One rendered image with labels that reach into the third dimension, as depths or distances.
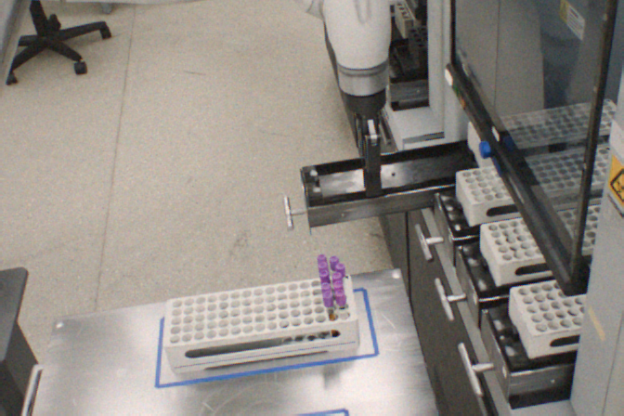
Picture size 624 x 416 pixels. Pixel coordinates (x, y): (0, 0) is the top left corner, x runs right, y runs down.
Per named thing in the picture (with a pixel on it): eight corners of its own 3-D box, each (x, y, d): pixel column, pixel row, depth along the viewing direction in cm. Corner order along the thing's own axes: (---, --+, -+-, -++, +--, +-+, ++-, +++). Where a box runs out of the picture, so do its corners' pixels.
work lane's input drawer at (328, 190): (615, 142, 166) (620, 107, 160) (644, 180, 155) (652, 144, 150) (282, 197, 164) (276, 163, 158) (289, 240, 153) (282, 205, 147)
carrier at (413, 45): (428, 71, 181) (427, 48, 178) (419, 72, 181) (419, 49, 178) (416, 48, 190) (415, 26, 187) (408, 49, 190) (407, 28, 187)
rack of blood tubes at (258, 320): (353, 300, 127) (350, 273, 123) (361, 346, 119) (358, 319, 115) (175, 325, 127) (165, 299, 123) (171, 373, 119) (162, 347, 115)
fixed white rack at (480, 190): (605, 172, 148) (610, 146, 144) (629, 204, 140) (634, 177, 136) (454, 197, 147) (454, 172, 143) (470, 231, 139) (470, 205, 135)
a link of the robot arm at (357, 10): (399, 65, 129) (382, 31, 139) (396, -22, 119) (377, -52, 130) (337, 76, 128) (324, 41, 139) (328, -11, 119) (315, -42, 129)
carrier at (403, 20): (413, 41, 193) (412, 19, 190) (405, 43, 193) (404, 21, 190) (402, 21, 203) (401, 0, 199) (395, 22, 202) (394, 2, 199)
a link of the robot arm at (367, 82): (383, 41, 136) (384, 70, 140) (332, 49, 136) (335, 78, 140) (394, 65, 129) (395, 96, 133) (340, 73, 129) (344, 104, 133)
